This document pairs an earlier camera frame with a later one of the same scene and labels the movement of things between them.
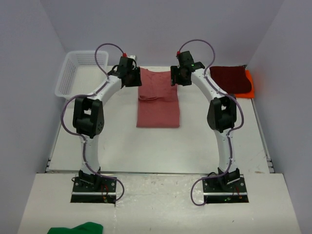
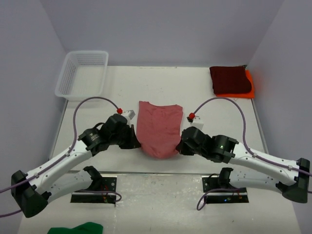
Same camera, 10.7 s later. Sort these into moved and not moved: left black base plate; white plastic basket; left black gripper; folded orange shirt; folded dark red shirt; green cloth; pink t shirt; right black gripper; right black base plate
Moved: pink t shirt; left black gripper; right black gripper
Not moved: right black base plate; green cloth; folded dark red shirt; white plastic basket; left black base plate; folded orange shirt
